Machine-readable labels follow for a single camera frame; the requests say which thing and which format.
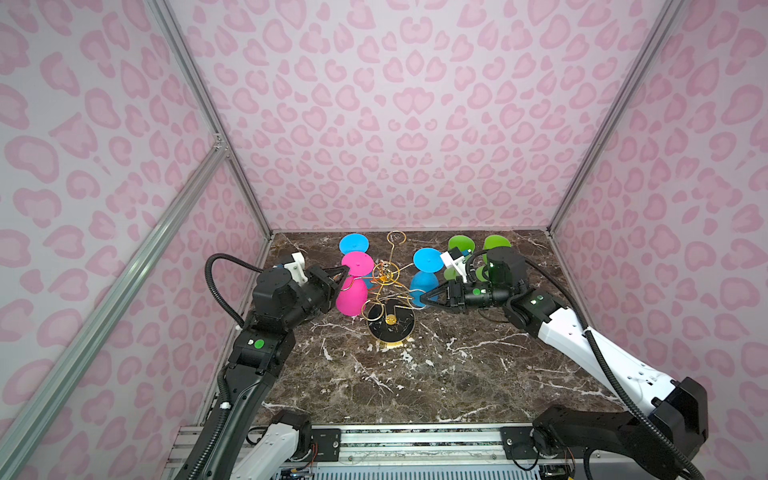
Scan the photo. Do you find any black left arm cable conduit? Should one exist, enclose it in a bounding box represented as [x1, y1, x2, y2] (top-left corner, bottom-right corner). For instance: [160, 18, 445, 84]
[203, 253, 265, 328]

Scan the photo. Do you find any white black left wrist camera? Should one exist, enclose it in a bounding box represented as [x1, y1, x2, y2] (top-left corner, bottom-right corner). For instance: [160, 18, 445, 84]
[278, 252, 308, 286]

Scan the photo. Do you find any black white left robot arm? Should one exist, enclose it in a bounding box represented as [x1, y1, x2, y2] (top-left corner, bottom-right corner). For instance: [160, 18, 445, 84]
[176, 266, 349, 479]

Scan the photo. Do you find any blue wine glass front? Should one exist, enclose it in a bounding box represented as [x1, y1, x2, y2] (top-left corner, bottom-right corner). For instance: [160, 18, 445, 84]
[339, 233, 374, 289]

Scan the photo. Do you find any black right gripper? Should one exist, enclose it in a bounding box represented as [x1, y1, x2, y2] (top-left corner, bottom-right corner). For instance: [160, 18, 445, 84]
[421, 276, 511, 316]

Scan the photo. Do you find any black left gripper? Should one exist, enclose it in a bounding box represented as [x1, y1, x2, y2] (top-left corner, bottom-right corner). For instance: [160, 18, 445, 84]
[282, 262, 349, 334]

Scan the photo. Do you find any gold wire wine glass rack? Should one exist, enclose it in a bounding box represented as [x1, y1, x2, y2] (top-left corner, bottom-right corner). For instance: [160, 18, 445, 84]
[361, 231, 426, 350]

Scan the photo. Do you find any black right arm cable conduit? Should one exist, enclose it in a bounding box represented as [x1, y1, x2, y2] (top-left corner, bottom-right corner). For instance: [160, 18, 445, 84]
[464, 248, 706, 480]

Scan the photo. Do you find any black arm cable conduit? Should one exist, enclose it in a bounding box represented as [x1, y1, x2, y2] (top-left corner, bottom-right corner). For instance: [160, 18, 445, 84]
[464, 248, 706, 480]
[203, 253, 265, 328]

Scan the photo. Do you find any aluminium frame rail left wall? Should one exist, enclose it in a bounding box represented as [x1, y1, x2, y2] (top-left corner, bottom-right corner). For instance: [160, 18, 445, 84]
[1, 145, 231, 479]

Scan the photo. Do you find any blue wine glass rear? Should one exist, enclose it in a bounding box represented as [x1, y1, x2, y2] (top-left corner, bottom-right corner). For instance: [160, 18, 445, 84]
[409, 248, 444, 308]

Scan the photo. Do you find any aluminium frame corner post right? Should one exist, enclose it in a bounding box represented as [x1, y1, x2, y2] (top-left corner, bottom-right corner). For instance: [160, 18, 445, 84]
[546, 0, 689, 236]

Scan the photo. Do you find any blue wine glass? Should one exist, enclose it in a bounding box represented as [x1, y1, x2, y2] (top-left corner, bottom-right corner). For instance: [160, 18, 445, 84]
[409, 248, 444, 308]
[339, 233, 374, 289]

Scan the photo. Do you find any aluminium frame corner post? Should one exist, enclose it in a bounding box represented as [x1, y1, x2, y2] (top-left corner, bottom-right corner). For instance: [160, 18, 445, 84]
[546, 0, 689, 236]
[146, 0, 274, 240]

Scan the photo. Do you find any aluminium frame corner post left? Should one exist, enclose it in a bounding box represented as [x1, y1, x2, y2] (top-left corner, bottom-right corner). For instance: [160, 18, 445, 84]
[146, 0, 274, 240]

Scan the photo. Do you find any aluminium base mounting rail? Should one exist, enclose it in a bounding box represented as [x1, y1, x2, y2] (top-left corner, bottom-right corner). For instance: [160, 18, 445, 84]
[160, 422, 691, 480]

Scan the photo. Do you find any green wine glass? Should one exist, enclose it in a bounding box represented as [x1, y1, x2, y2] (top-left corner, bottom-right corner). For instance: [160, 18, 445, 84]
[476, 234, 511, 282]
[441, 234, 475, 281]

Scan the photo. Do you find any pink wine glass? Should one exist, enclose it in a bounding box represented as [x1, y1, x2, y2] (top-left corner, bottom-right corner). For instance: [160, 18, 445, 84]
[336, 252, 374, 317]

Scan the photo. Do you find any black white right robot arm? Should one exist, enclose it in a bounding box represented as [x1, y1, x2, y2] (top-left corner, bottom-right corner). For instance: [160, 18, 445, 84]
[414, 246, 709, 479]

